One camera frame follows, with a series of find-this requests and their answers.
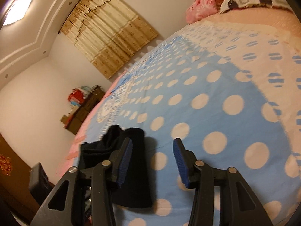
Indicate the pink floral pillow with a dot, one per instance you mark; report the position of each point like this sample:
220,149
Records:
201,9

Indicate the black knitted garment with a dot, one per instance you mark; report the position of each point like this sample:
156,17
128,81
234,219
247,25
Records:
135,192

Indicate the cardboard box on desk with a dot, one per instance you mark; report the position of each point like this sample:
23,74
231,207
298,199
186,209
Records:
64,119

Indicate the red gift bag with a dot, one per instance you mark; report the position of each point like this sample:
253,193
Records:
76,96

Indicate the beige patterned curtain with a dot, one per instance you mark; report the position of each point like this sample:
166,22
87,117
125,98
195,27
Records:
108,33

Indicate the ceiling light panel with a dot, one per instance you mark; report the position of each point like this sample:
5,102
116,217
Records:
17,12

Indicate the blue pink patterned blanket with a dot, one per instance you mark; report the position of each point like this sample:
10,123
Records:
229,87

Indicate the brown wooden door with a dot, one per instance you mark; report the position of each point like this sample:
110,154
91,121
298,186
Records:
15,176

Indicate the red door ornament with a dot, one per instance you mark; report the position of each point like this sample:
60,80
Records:
5,165

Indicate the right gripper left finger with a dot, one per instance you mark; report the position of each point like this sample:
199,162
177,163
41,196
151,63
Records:
65,205

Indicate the brown wooden desk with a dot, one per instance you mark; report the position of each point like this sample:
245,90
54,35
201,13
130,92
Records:
76,119

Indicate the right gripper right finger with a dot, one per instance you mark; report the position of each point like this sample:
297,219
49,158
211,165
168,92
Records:
238,203

